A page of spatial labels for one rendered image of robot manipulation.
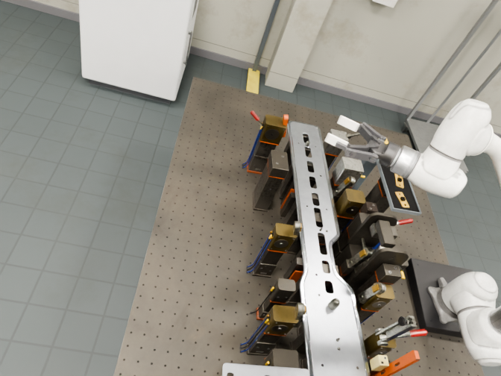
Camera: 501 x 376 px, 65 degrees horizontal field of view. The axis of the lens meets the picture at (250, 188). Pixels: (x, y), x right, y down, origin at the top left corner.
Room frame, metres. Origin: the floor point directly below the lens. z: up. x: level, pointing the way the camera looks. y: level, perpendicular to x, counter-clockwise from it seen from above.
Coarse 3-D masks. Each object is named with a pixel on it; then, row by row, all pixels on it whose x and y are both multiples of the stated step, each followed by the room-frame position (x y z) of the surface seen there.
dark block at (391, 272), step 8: (384, 264) 0.99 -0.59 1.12; (376, 272) 0.98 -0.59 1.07; (384, 272) 0.96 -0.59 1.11; (392, 272) 0.97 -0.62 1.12; (400, 272) 0.99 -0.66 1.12; (368, 280) 0.99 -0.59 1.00; (376, 280) 0.96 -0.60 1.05; (384, 280) 0.95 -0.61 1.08; (392, 280) 0.96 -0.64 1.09; (360, 288) 0.99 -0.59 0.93
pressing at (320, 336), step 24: (312, 144) 1.65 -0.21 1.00; (312, 192) 1.32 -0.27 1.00; (312, 216) 1.18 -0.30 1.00; (336, 216) 1.24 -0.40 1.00; (312, 240) 1.06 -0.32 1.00; (336, 240) 1.12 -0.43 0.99; (312, 264) 0.95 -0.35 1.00; (312, 288) 0.84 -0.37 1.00; (336, 288) 0.89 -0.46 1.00; (312, 312) 0.75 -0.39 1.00; (336, 312) 0.79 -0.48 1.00; (312, 336) 0.66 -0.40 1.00; (336, 336) 0.70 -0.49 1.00; (360, 336) 0.73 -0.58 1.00; (312, 360) 0.58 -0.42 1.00; (336, 360) 0.62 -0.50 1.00; (360, 360) 0.65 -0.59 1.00
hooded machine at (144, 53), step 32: (96, 0) 2.47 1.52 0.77; (128, 0) 2.53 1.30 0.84; (160, 0) 2.58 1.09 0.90; (192, 0) 2.67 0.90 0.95; (96, 32) 2.47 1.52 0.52; (128, 32) 2.53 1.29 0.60; (160, 32) 2.59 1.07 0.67; (192, 32) 3.24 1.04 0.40; (96, 64) 2.47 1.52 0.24; (128, 64) 2.53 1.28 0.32; (160, 64) 2.60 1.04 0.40; (160, 96) 2.60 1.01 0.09
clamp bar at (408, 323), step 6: (402, 318) 0.73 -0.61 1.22; (408, 318) 0.75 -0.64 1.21; (414, 318) 0.75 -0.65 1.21; (396, 324) 0.74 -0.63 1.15; (402, 324) 0.72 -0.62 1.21; (408, 324) 0.73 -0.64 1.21; (414, 324) 0.73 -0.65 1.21; (384, 330) 0.74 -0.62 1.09; (390, 330) 0.74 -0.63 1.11; (396, 330) 0.73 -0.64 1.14; (402, 330) 0.72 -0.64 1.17; (408, 330) 0.72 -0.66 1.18; (390, 336) 0.72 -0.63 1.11; (396, 336) 0.72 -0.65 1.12; (378, 342) 0.71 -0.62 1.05
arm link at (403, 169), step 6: (402, 150) 1.03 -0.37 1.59; (408, 150) 1.03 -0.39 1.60; (414, 150) 1.05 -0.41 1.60; (396, 156) 1.02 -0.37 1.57; (402, 156) 1.01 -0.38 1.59; (408, 156) 1.01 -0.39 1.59; (414, 156) 1.02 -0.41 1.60; (396, 162) 1.00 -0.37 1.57; (402, 162) 1.00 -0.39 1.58; (408, 162) 1.00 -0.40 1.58; (414, 162) 1.00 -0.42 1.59; (396, 168) 0.99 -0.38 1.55; (402, 168) 0.99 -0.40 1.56; (408, 168) 0.99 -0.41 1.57; (402, 174) 0.99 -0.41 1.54; (408, 174) 0.99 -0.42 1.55
